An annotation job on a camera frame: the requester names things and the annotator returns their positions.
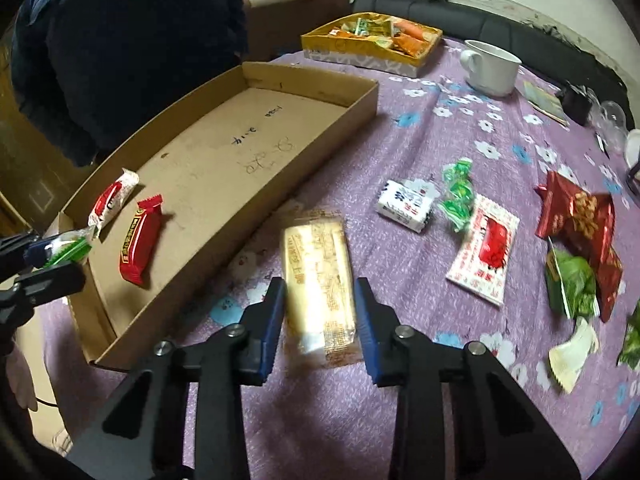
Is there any green leaf print packet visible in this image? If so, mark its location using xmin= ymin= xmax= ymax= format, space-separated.
xmin=545 ymin=237 xmax=600 ymax=321

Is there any clear plastic container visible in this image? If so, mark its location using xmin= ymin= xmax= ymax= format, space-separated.
xmin=592 ymin=100 xmax=630 ymax=158

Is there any cream white snack packet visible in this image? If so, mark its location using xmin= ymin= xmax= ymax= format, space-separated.
xmin=548 ymin=316 xmax=600 ymax=395

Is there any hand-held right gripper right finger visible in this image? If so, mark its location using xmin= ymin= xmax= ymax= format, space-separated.
xmin=353 ymin=276 xmax=582 ymax=480

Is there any yellow patterned box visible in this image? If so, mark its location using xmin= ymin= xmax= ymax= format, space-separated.
xmin=300 ymin=11 xmax=444 ymax=79

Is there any red snack bar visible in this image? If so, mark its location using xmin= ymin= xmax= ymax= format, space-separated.
xmin=119 ymin=195 xmax=165 ymax=286

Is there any red and white snack packet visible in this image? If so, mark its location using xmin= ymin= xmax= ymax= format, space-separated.
xmin=88 ymin=168 xmax=140 ymax=237

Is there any red nut packet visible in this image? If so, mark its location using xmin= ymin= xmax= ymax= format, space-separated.
xmin=534 ymin=170 xmax=616 ymax=253

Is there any white and blue snack packet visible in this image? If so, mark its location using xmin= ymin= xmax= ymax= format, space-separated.
xmin=376 ymin=179 xmax=437 ymax=234

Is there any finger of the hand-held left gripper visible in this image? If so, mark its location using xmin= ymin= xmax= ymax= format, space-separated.
xmin=0 ymin=231 xmax=57 ymax=272
xmin=0 ymin=262 xmax=87 ymax=317

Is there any white cup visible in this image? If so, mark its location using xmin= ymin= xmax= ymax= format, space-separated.
xmin=459 ymin=39 xmax=523 ymax=99

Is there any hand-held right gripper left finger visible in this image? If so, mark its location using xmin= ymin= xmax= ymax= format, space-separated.
xmin=67 ymin=276 xmax=288 ymax=480

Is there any brown cardboard box tray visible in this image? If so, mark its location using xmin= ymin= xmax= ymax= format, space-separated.
xmin=57 ymin=61 xmax=379 ymax=367

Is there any person in dark clothes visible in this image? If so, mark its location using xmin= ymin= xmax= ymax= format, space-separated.
xmin=9 ymin=0 xmax=249 ymax=168

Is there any dark green snack packet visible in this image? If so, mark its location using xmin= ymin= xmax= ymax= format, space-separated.
xmin=616 ymin=300 xmax=640 ymax=368

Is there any yellow cracker packet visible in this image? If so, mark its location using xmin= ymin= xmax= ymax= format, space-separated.
xmin=282 ymin=211 xmax=362 ymax=367

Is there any white round object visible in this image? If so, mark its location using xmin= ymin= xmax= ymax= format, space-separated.
xmin=624 ymin=129 xmax=640 ymax=171

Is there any dark red snack packet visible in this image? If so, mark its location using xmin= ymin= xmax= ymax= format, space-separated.
xmin=585 ymin=242 xmax=624 ymax=323

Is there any green and white snack packet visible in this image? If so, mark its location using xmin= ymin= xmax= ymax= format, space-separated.
xmin=41 ymin=226 xmax=97 ymax=267

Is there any brown armchair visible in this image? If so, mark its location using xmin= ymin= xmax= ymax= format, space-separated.
xmin=241 ymin=0 xmax=351 ymax=63

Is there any black sofa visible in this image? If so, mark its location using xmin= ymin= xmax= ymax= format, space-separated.
xmin=351 ymin=0 xmax=636 ymax=128

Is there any white packet with red print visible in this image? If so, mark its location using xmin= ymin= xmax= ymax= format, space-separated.
xmin=445 ymin=194 xmax=521 ymax=307

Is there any green candy packet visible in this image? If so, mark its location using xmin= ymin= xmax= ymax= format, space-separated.
xmin=437 ymin=158 xmax=476 ymax=233

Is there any purple floral tablecloth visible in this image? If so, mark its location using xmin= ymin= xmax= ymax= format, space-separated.
xmin=37 ymin=35 xmax=640 ymax=468

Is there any printed card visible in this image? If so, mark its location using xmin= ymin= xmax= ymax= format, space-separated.
xmin=522 ymin=80 xmax=570 ymax=127

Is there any pile of assorted snack packets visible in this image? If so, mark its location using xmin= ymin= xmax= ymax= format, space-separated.
xmin=327 ymin=16 xmax=437 ymax=58

